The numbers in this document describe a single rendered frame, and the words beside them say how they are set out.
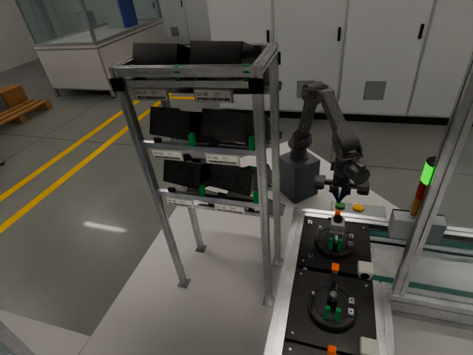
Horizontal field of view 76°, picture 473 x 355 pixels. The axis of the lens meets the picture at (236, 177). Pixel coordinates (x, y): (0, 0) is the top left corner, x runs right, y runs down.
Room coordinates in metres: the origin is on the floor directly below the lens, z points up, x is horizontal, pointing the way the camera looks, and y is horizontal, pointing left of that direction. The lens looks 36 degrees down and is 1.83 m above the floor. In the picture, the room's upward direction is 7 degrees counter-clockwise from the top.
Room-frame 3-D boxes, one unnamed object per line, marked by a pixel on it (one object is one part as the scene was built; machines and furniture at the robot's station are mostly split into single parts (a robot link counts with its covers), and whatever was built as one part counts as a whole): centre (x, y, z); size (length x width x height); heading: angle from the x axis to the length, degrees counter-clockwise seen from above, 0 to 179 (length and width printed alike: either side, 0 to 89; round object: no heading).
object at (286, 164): (1.17, -0.30, 0.96); 0.14 x 0.14 x 0.20; 24
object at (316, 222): (0.72, -0.32, 0.96); 0.24 x 0.24 x 0.02; 70
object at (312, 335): (0.48, -0.23, 1.01); 0.24 x 0.24 x 0.13; 70
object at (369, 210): (0.90, -0.48, 0.93); 0.21 x 0.07 x 0.06; 70
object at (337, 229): (0.71, -0.32, 1.06); 0.08 x 0.04 x 0.07; 160
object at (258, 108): (0.73, 0.06, 1.26); 0.36 x 0.21 x 0.80; 70
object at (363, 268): (0.60, -0.38, 0.97); 0.05 x 0.05 x 0.04; 70
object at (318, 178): (0.84, -0.37, 1.18); 0.19 x 0.06 x 0.08; 67
